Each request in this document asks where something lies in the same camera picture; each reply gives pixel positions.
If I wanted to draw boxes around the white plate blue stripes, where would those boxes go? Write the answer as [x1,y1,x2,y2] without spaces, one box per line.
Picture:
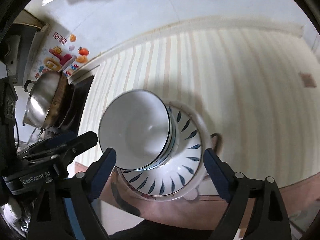
[116,100,212,202]

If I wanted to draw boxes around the white bowls blue rim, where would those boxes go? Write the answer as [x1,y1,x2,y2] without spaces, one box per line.
[98,89,180,171]

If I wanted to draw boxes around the black induction cooktop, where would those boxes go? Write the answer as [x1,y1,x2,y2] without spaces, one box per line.
[56,75,94,134]

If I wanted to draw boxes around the stainless steel wok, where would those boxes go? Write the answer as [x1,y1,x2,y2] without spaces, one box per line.
[22,70,68,129]

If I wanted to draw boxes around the brown label sticker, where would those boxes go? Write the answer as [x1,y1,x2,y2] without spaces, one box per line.
[299,73,317,88]

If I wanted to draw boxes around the colourful wall sticker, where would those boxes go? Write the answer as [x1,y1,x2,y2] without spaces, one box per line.
[29,30,91,80]

